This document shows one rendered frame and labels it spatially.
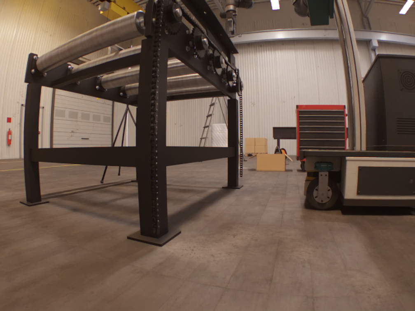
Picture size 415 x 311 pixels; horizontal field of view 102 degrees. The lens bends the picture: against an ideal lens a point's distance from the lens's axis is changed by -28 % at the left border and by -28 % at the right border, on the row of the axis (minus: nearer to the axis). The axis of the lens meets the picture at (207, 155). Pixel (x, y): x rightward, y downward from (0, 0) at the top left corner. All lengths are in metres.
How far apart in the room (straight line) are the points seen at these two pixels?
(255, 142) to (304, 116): 6.12
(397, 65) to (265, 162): 2.48
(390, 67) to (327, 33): 10.89
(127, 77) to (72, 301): 1.46
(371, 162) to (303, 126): 2.19
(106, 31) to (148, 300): 0.99
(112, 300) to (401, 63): 1.55
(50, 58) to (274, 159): 2.95
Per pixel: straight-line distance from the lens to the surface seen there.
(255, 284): 0.60
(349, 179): 1.20
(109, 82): 1.83
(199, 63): 1.28
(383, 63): 1.39
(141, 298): 0.56
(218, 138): 9.55
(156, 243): 0.81
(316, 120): 3.33
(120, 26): 1.03
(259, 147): 9.28
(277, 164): 3.38
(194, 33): 1.16
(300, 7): 2.22
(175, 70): 1.51
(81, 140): 12.07
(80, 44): 1.21
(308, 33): 12.09
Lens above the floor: 0.33
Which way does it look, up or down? 2 degrees down
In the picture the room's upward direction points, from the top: straight up
